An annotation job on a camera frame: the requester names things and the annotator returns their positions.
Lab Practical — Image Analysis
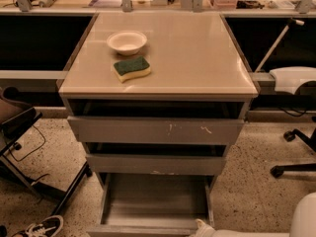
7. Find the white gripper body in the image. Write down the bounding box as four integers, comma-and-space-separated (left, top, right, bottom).
190, 219, 215, 237

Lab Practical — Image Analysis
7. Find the grey bottom drawer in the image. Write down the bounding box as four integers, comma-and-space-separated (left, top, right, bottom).
88, 174, 213, 237

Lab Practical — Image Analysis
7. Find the grey drawer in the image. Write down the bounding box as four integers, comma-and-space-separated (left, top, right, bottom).
88, 174, 213, 237
68, 117, 244, 145
86, 154, 226, 176

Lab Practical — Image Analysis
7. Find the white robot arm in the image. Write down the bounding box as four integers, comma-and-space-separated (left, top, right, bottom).
189, 193, 316, 237

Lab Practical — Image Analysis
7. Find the grey middle drawer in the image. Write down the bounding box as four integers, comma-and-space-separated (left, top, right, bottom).
86, 154, 226, 176

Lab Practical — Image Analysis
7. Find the grey drawer cabinet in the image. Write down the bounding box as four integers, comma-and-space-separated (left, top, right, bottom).
57, 11, 259, 196

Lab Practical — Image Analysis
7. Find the grey top drawer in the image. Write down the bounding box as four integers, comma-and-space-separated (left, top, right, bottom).
68, 117, 244, 145

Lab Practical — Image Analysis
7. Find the black office chair base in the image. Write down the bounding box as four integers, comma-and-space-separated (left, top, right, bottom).
270, 116, 316, 179

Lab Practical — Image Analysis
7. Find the black white sneaker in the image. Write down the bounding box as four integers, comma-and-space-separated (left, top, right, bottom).
12, 215, 63, 237

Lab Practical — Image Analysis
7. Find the white chair armrest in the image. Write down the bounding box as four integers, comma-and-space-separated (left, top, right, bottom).
270, 66, 316, 95

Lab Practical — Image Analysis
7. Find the green yellow sponge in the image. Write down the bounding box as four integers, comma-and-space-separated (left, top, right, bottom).
114, 56, 151, 83

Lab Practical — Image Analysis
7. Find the white bowl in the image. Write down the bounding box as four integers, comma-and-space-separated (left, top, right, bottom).
107, 31, 147, 56

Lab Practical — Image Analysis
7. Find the black chair on left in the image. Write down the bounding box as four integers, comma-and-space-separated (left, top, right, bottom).
0, 86, 93, 237

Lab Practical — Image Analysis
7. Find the white stick with black tip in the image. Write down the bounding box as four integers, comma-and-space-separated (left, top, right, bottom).
255, 18, 305, 73

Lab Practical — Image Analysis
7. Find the black floor cable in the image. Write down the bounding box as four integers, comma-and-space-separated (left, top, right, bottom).
8, 124, 46, 163

